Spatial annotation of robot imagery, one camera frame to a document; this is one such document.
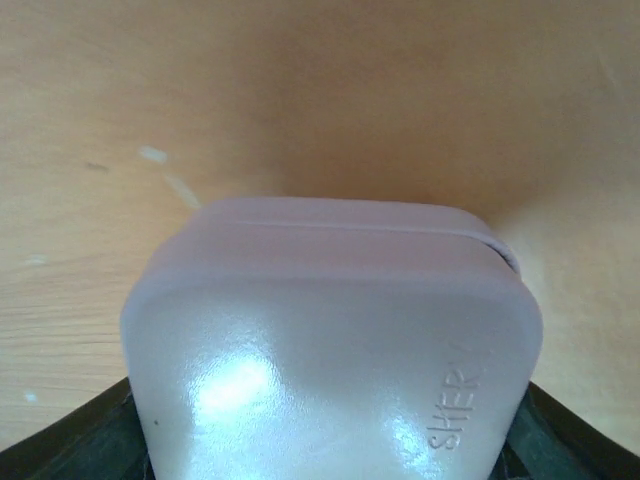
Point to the pink glasses case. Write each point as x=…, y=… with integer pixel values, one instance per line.
x=299, y=338

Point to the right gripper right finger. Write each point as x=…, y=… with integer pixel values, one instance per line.
x=547, y=441

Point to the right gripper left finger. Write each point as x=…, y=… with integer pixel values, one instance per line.
x=102, y=439

